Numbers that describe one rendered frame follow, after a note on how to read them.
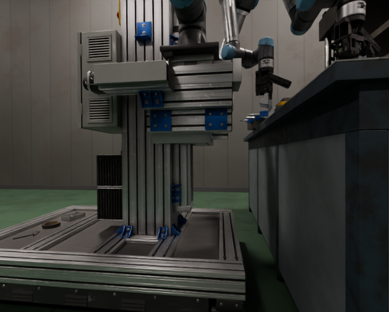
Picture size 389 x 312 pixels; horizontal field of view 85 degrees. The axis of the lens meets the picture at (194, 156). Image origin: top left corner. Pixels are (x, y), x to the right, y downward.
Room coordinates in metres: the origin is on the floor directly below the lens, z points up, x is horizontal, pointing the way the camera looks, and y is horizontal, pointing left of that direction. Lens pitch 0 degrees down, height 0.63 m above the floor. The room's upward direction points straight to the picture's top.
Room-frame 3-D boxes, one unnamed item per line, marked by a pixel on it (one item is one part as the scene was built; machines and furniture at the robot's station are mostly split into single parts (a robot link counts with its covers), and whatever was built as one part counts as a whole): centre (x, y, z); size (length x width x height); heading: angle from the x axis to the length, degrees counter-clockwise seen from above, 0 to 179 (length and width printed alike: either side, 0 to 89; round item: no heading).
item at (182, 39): (0.90, 0.00, 1.09); 0.15 x 0.15 x 0.10
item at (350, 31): (0.68, -0.50, 0.99); 0.09 x 0.08 x 0.12; 109
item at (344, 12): (0.68, -0.51, 1.07); 0.08 x 0.08 x 0.05
